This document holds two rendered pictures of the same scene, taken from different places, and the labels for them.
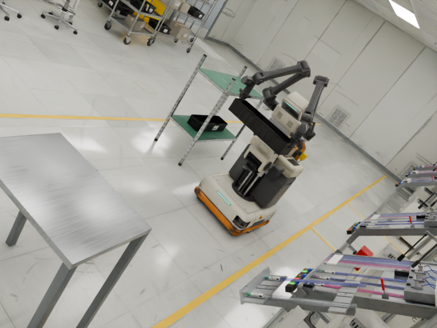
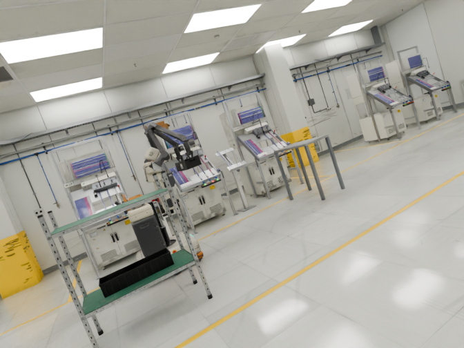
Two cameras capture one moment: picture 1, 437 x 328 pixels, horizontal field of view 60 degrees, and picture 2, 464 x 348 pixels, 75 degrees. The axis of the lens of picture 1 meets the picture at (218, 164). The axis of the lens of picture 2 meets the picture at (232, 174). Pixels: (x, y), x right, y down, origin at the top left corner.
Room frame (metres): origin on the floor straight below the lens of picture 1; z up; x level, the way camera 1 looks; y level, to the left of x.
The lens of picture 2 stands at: (5.19, 2.72, 1.13)
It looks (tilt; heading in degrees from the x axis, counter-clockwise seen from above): 6 degrees down; 224
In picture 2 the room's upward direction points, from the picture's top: 19 degrees counter-clockwise
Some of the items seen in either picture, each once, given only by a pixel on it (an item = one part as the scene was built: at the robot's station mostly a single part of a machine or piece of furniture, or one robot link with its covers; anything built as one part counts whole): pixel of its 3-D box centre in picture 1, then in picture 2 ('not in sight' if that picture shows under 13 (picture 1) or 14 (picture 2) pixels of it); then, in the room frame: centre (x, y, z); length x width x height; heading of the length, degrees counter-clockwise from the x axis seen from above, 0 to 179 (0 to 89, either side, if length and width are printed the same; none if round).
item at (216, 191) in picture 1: (237, 200); (168, 254); (3.43, -0.36, 0.16); 0.67 x 0.64 x 0.25; 154
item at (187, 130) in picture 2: not in sight; (179, 137); (1.89, -1.34, 1.52); 0.51 x 0.13 x 0.27; 157
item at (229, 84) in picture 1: (214, 112); (130, 255); (4.16, 0.36, 0.55); 0.91 x 0.46 x 1.10; 157
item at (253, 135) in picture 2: not in sight; (264, 158); (0.62, -0.74, 0.65); 1.01 x 0.73 x 1.29; 67
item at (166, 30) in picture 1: (159, 26); not in sight; (7.63, 2.53, 0.29); 0.40 x 0.30 x 0.14; 157
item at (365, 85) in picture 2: not in sight; (375, 100); (-2.71, 0.47, 0.95); 1.36 x 0.82 x 1.90; 67
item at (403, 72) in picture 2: not in sight; (413, 85); (-4.04, 1.05, 0.95); 1.36 x 0.82 x 1.90; 67
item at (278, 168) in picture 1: (263, 166); (165, 207); (3.26, -0.34, 0.68); 0.28 x 0.27 x 0.25; 64
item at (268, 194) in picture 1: (265, 168); (147, 224); (3.52, -0.40, 0.59); 0.55 x 0.34 x 0.83; 64
